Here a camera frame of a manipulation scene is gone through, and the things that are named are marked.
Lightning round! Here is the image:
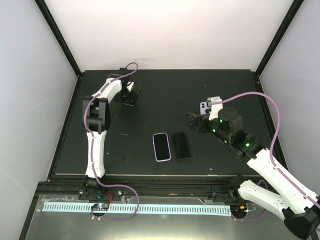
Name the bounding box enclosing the small circuit board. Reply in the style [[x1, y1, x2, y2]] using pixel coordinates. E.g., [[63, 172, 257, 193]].
[[91, 203, 109, 212]]

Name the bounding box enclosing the lilac phone case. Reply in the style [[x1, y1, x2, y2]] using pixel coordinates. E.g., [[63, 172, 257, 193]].
[[151, 132, 172, 163]]

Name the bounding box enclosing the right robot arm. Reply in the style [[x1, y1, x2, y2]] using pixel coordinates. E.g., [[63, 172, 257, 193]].
[[186, 107, 320, 240]]

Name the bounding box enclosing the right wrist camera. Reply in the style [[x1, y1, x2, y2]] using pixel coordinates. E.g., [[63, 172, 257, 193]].
[[207, 96, 223, 121]]

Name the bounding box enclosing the teal edged phone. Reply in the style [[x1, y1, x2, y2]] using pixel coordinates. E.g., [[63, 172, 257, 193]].
[[122, 100, 135, 107]]

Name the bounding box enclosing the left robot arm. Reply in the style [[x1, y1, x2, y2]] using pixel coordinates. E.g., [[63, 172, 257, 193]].
[[82, 66, 141, 200]]

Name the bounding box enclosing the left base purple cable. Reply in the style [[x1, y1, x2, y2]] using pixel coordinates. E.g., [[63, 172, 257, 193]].
[[89, 184, 142, 222]]

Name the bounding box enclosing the lilac magsafe cased phone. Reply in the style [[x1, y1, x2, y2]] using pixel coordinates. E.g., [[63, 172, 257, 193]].
[[199, 101, 209, 115]]

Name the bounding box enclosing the black magsafe phone case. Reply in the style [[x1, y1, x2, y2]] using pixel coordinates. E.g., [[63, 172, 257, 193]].
[[172, 132, 191, 160]]

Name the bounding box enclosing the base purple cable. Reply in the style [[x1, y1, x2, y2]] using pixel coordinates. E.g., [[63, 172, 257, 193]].
[[89, 184, 142, 222], [231, 179, 270, 223]]

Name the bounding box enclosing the white slotted cable duct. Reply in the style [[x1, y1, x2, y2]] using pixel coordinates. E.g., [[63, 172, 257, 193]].
[[42, 202, 232, 217]]

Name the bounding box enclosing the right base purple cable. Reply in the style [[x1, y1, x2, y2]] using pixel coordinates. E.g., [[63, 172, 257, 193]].
[[231, 179, 270, 223]]

